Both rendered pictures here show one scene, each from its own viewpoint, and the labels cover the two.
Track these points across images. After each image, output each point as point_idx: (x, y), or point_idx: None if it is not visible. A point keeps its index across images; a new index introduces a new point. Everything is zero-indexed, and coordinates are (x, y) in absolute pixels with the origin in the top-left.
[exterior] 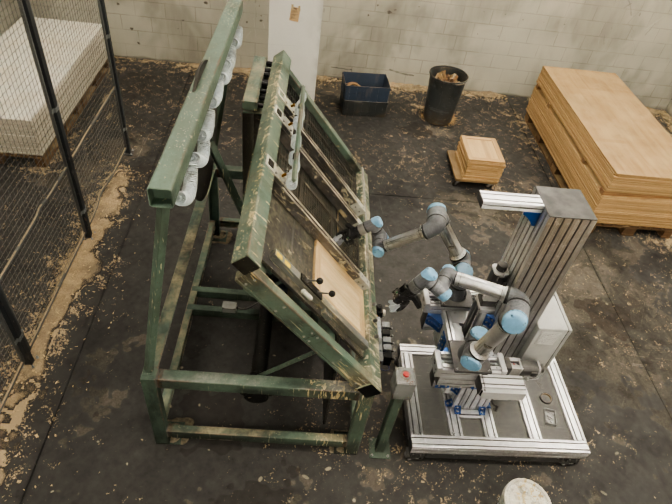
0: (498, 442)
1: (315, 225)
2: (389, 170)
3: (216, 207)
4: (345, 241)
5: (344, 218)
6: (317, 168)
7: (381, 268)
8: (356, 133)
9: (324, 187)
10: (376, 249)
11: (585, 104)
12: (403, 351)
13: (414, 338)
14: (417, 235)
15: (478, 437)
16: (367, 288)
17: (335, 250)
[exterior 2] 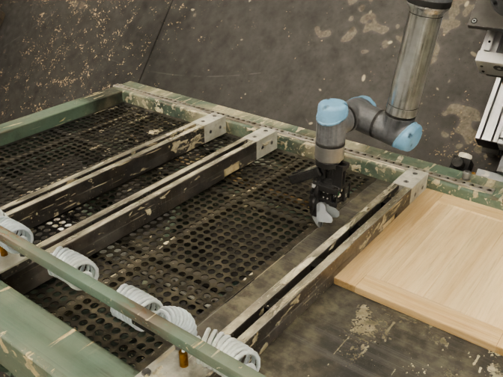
0: None
1: (312, 277)
2: (104, 37)
3: None
4: (340, 200)
5: (241, 167)
6: (129, 200)
7: (287, 113)
8: (20, 67)
9: (175, 196)
10: (408, 139)
11: None
12: (495, 136)
13: (446, 104)
14: (433, 24)
15: None
16: (427, 177)
17: (363, 235)
